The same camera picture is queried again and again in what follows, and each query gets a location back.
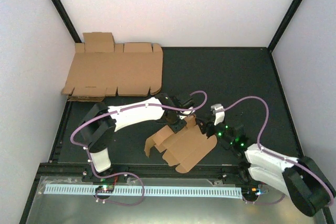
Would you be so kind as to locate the black frame post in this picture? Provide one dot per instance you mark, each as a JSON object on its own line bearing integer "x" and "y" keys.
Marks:
{"x": 66, "y": 20}
{"x": 293, "y": 7}

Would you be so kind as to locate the left black frame post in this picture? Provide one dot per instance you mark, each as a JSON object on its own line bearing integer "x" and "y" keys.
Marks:
{"x": 66, "y": 20}

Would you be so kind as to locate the brown cardboard box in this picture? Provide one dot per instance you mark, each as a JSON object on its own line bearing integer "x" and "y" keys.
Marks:
{"x": 183, "y": 149}

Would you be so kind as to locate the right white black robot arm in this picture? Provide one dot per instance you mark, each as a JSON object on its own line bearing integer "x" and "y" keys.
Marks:
{"x": 300, "y": 179}

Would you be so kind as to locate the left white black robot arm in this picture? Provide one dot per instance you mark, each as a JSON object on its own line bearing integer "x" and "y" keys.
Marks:
{"x": 96, "y": 134}

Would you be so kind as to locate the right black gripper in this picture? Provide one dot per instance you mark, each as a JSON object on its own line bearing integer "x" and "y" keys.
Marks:
{"x": 206, "y": 126}

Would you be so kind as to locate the right black frame post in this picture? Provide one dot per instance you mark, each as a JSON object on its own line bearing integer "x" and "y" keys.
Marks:
{"x": 293, "y": 7}

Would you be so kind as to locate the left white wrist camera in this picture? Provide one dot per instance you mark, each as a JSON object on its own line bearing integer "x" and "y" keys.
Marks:
{"x": 187, "y": 112}

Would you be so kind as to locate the white slotted cable duct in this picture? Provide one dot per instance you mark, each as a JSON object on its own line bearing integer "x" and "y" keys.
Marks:
{"x": 147, "y": 191}

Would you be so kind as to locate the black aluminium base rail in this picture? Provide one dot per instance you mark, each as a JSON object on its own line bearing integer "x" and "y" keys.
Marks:
{"x": 235, "y": 174}

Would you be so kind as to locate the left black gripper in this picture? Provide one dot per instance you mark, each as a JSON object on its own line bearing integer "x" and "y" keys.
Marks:
{"x": 177, "y": 128}

